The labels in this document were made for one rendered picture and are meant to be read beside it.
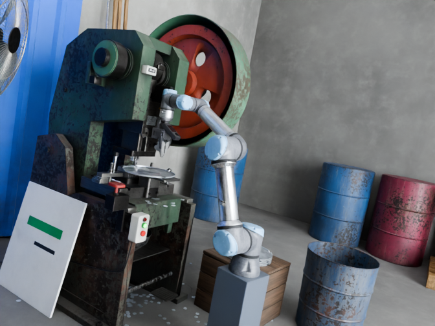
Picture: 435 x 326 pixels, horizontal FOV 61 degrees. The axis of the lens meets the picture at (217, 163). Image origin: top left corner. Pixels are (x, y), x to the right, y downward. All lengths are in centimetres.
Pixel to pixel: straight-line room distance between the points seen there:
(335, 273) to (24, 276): 171
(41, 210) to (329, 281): 166
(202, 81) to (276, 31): 330
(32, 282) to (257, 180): 372
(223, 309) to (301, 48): 411
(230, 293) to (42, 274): 102
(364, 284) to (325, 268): 22
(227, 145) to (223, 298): 71
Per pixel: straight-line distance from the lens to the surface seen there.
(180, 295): 244
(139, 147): 205
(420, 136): 487
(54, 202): 222
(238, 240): 162
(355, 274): 223
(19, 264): 240
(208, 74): 234
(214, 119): 189
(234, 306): 180
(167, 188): 222
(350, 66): 510
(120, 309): 202
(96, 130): 217
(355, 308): 233
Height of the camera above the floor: 113
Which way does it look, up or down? 6 degrees down
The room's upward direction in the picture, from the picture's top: 10 degrees clockwise
